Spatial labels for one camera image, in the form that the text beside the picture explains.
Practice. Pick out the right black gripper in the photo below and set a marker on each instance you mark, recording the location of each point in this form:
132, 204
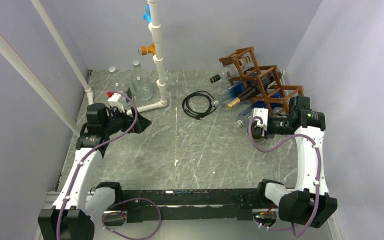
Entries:
268, 127

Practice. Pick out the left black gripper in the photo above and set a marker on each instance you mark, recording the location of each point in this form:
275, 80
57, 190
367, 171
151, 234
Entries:
128, 120

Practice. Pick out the green wine bottle silver foil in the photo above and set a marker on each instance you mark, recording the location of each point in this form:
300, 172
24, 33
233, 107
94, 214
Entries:
259, 136

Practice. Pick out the clear bottle green label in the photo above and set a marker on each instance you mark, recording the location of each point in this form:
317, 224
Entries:
141, 83

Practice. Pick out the clear bottle white cap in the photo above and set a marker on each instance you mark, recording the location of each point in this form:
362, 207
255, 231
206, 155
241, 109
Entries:
121, 81

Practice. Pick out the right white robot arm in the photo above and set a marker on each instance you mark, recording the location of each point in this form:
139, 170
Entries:
309, 204

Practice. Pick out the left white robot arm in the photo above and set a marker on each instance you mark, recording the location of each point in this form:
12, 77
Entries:
79, 185

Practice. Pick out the front blue Blue Dash bottle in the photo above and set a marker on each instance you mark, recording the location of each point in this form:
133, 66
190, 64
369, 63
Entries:
243, 118

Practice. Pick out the brown bottle gold foil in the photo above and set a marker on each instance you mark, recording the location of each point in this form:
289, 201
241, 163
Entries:
252, 87

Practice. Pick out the brown wooden wine rack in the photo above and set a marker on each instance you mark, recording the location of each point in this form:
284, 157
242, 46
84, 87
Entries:
278, 93

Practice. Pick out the rear blue square bottle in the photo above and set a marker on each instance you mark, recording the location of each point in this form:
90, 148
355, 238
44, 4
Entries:
227, 95

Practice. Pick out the orange pipe-mounted fitting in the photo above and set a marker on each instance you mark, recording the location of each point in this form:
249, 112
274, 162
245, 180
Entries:
145, 50

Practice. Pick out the blue pipe-mounted fitting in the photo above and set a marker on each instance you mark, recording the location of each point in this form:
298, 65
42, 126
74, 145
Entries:
147, 15

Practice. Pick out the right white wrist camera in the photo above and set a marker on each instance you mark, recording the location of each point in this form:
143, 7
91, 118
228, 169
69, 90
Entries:
259, 117

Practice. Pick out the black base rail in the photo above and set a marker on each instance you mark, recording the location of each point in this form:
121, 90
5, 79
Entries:
151, 205

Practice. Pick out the white PVC pipe frame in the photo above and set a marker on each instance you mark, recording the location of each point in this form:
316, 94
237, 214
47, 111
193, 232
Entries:
17, 62

